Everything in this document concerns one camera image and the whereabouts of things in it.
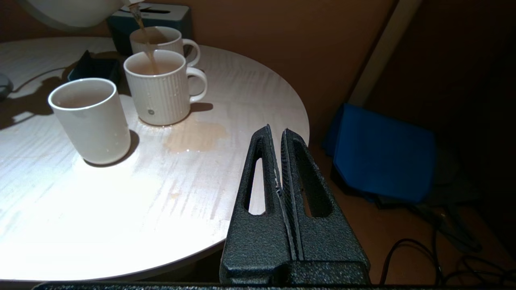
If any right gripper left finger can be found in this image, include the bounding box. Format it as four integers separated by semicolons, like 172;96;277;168
220;124;301;284

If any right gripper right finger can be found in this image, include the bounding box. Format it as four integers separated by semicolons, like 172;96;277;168
281;128;371;284

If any white electric kettle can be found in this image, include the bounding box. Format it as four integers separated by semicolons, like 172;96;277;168
16;0;139;31

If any blue fabric bag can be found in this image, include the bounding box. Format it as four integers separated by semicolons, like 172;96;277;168
322;103;438;204

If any white ribbed mug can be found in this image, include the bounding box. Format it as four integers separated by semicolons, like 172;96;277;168
130;26;201;67
123;50;208;126

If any white leaning board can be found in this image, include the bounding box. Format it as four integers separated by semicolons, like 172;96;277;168
349;0;422;107

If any blue rectangular tray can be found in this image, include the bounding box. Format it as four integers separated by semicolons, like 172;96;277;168
67;50;121;85

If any grey-blue tissue box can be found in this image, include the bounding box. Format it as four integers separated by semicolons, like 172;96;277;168
107;3;192;55

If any black floor cable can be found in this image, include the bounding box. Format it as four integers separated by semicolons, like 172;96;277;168
379;238;516;287

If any kettle base power cord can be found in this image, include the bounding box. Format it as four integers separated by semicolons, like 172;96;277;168
10;66;75;94

